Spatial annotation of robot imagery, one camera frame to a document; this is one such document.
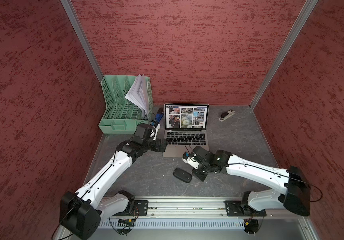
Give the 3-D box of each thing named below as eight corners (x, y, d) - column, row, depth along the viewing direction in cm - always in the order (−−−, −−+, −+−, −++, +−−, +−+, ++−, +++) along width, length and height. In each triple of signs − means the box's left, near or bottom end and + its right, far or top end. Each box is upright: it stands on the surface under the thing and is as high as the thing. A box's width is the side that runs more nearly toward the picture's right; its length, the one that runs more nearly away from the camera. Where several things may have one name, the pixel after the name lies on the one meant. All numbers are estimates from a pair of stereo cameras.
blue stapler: (154, 121, 112) (153, 117, 108) (159, 111, 119) (159, 106, 115) (159, 123, 111) (158, 118, 108) (164, 112, 119) (164, 108, 115)
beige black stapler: (220, 121, 113) (222, 118, 110) (217, 118, 115) (219, 115, 112) (233, 114, 118) (235, 110, 115) (230, 112, 120) (232, 108, 117)
